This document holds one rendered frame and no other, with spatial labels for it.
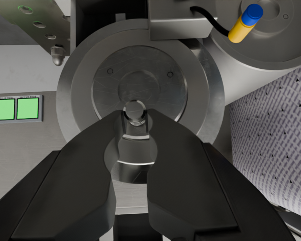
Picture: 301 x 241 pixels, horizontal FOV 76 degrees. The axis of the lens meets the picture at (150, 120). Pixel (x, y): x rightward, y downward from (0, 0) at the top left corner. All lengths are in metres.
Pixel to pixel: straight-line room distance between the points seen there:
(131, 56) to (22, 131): 0.47
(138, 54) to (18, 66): 2.76
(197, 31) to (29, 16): 0.38
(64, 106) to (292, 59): 0.20
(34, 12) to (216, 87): 0.39
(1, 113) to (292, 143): 0.61
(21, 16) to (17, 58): 2.45
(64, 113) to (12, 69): 2.74
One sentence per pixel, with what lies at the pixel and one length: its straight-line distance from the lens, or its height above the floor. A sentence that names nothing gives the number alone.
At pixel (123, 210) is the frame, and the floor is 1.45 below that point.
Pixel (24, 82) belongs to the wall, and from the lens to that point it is 2.80.
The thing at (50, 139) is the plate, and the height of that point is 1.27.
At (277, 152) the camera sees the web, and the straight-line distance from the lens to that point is 0.31.
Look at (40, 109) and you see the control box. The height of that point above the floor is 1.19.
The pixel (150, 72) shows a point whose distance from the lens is 0.16.
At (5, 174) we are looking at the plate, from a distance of 0.61.
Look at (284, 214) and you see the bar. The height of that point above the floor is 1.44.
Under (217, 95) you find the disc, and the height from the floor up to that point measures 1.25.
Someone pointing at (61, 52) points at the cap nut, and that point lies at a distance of 0.58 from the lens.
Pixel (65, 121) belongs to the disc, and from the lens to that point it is 0.18.
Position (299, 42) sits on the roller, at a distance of 0.23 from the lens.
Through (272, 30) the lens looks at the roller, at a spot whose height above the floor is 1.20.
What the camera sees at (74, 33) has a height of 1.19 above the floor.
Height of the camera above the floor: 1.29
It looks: 7 degrees down
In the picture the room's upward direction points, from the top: 177 degrees clockwise
